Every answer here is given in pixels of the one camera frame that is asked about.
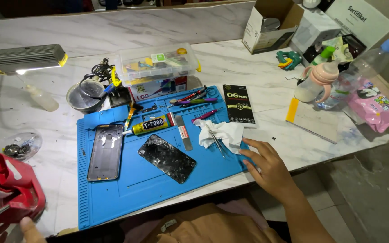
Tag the metal tweezers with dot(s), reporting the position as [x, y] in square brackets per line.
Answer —
[218, 143]

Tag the grey board with yellow edge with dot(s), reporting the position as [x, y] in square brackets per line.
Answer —
[314, 121]

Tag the white marbled box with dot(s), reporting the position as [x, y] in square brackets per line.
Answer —
[312, 28]

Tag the person's brown clothing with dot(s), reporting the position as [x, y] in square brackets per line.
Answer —
[208, 226]

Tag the white certificate sheet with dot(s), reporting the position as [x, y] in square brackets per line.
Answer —
[358, 18]

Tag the clear plastic storage box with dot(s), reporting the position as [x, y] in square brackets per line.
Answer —
[157, 64]

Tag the person's left hand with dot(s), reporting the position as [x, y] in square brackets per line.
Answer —
[32, 233]

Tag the small bottle green cap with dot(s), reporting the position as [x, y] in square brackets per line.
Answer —
[322, 55]

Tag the small clear squeeze bottle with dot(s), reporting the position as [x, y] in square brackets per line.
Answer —
[44, 98]

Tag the person's right hand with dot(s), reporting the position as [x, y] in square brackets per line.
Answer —
[274, 172]

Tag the clear bag of small parts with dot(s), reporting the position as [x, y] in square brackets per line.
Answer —
[22, 145]

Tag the red tape dispenser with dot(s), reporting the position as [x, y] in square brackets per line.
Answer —
[12, 185]

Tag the black tray with banknotes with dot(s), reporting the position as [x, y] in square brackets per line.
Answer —
[349, 47]

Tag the crumpled white tissue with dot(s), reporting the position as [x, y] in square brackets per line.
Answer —
[230, 133]

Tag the open cardboard box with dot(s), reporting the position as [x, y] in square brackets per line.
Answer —
[268, 37]

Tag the small black phone part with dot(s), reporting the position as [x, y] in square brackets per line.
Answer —
[150, 108]

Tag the pink wet wipes packet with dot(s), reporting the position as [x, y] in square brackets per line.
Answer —
[377, 106]

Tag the cracked black phone screen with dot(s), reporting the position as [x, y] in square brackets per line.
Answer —
[167, 158]

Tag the black soldering stand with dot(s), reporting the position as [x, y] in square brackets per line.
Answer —
[120, 98]

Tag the yellow black glue tube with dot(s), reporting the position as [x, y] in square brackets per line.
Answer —
[152, 125]

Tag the blue silicone repair mat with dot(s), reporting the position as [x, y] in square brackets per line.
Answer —
[147, 195]

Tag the grey phone frame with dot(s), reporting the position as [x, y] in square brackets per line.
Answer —
[105, 152]

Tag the green plastic toy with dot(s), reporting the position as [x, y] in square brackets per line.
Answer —
[290, 60]

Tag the black screen protector box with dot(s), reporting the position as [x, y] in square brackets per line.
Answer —
[238, 106]

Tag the red white carton box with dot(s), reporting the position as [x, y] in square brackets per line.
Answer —
[154, 88]

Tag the flat metal pry tool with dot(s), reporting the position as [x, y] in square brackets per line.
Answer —
[183, 133]

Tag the round metal bowl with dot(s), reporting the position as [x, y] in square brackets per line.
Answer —
[84, 98]

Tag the clear water bottle blue cap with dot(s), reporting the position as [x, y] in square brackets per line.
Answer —
[360, 71]

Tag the pink baby bottle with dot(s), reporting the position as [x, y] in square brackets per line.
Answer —
[316, 82]

